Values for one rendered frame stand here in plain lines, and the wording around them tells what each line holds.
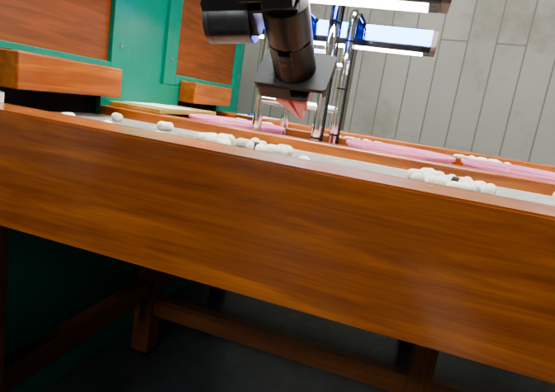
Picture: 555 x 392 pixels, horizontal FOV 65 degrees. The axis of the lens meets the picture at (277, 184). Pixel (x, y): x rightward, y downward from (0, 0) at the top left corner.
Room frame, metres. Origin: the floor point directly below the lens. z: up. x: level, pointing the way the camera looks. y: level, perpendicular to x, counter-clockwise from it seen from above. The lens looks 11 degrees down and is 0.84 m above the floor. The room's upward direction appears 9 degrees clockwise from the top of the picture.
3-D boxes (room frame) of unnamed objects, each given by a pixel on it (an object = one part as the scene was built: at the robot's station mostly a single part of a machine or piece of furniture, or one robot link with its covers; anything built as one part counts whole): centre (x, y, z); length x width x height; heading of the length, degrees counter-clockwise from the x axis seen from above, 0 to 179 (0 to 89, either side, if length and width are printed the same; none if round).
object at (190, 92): (1.61, 0.30, 0.83); 0.30 x 0.06 x 0.07; 164
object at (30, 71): (0.95, 0.49, 0.83); 0.30 x 0.06 x 0.07; 164
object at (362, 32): (1.43, -0.10, 1.08); 0.62 x 0.08 x 0.07; 74
